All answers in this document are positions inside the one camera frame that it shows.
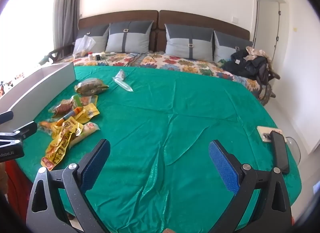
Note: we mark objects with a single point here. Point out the black phone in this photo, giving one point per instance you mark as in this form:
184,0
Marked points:
280,150

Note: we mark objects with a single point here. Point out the dark wooden chair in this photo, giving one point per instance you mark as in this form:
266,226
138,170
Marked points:
58,54

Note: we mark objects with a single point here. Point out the large yellow snack packet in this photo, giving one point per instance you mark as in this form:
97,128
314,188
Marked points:
62,140

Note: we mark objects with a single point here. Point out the grey round object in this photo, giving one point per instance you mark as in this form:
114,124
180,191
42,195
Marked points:
293,147

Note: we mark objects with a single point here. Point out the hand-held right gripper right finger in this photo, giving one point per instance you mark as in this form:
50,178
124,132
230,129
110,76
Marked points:
222,168

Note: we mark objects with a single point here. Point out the pile of black clothes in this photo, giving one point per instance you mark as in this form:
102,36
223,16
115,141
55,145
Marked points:
245,66

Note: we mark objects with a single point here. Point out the orange blue sausage stick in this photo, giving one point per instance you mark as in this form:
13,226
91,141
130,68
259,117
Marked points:
72,113

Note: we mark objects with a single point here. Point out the gold brown snack packet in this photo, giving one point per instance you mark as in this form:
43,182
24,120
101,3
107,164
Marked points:
90,86

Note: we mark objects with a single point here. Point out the white cardboard box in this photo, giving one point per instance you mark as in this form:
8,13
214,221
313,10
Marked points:
45,82

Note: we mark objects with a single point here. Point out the small yellow snack packet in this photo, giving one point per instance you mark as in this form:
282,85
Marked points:
90,111

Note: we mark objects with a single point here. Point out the white yellow snack packet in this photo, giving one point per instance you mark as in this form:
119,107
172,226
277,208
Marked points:
87,129

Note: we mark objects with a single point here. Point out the white power strip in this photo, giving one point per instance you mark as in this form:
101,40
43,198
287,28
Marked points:
102,54

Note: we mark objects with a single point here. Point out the white floral snack packet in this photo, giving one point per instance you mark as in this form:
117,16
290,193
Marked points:
121,75

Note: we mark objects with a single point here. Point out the grey curtain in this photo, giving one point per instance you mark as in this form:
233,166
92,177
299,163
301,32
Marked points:
65,10

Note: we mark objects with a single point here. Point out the clear plastic bag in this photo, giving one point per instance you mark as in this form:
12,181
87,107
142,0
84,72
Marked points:
83,45

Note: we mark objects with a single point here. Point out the red bed base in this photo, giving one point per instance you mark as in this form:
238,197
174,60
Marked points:
15,175

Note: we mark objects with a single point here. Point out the beige cloth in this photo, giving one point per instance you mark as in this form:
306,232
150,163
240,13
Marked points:
257,52

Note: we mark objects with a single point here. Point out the white wall switch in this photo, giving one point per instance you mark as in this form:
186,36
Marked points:
235,19

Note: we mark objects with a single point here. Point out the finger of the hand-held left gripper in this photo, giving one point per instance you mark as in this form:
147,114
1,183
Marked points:
25,130
6,117

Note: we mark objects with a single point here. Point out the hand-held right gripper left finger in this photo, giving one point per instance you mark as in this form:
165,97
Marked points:
96,164

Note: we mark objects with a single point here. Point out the black charger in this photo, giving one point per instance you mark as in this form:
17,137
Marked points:
99,57

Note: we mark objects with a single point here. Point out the clear packet with brown bun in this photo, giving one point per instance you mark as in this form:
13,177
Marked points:
45,124

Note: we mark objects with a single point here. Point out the grey two-tone pillow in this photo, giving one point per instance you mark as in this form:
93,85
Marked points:
135,40
227,47
180,45
97,36

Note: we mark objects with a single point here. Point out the white door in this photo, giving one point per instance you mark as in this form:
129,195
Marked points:
267,22

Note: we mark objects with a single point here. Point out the window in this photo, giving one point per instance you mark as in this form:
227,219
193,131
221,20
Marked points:
30,22

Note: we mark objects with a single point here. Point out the green blanket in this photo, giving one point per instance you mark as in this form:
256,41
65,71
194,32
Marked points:
175,122

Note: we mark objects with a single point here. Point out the beige phone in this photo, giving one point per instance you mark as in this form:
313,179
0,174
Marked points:
264,134

